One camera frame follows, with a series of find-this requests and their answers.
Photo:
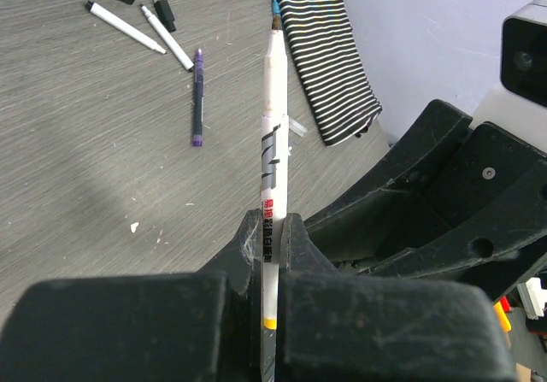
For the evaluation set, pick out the white pen with black end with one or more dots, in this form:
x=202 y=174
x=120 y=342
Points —
x=169 y=40

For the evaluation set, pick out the black cap with white tip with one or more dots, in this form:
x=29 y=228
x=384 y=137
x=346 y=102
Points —
x=165 y=14

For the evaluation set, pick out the purple pen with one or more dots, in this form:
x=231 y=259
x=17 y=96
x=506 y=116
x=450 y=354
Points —
x=197 y=127

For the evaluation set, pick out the white marker with yellow end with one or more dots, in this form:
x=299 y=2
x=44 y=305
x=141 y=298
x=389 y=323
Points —
x=274 y=178

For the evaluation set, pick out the black white striped cloth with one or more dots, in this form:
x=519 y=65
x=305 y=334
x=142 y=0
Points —
x=330 y=68

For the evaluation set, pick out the teal pen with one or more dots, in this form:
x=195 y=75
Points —
x=277 y=22

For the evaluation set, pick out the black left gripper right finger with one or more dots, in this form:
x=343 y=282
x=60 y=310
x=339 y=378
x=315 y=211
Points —
x=340 y=327

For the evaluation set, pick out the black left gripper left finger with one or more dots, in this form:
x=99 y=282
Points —
x=200 y=326

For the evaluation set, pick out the short white pen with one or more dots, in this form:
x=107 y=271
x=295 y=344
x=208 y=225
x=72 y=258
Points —
x=103 y=14

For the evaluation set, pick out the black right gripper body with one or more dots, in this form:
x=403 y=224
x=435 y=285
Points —
x=448 y=201

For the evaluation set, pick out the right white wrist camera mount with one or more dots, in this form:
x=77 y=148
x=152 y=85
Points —
x=518 y=103

